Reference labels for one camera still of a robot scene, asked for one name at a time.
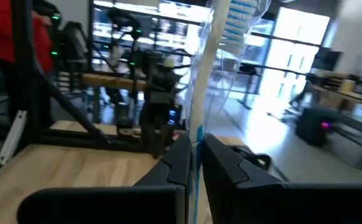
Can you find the background black robot arm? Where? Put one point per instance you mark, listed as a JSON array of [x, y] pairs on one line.
[[71, 40], [121, 28]]

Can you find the black box pink light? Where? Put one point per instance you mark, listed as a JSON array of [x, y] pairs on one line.
[[317, 124]]

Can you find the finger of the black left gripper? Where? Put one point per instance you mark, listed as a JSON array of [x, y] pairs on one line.
[[153, 140], [166, 137]]

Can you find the black aluminium table frame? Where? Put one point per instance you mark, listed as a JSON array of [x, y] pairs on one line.
[[25, 62]]

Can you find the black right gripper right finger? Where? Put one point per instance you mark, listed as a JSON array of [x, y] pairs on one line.
[[277, 205]]

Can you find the wooden background table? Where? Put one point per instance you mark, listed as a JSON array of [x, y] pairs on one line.
[[112, 81]]

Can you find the black LED control box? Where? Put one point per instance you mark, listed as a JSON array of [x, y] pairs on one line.
[[174, 115]]

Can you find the wooden background desk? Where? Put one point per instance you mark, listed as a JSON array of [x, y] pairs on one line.
[[349, 93]]

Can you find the blue white toothbrush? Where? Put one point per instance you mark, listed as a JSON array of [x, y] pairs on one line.
[[208, 77]]

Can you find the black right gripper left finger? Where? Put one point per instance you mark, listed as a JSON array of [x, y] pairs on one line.
[[106, 205]]

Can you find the black monitor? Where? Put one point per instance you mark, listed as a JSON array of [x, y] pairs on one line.
[[325, 59]]

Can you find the silver aluminium bracket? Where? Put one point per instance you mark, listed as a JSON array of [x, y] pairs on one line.
[[11, 137]]

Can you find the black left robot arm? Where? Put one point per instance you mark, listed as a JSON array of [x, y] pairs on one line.
[[162, 81]]

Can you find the person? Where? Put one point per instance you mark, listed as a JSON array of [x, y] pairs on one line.
[[0, 31]]

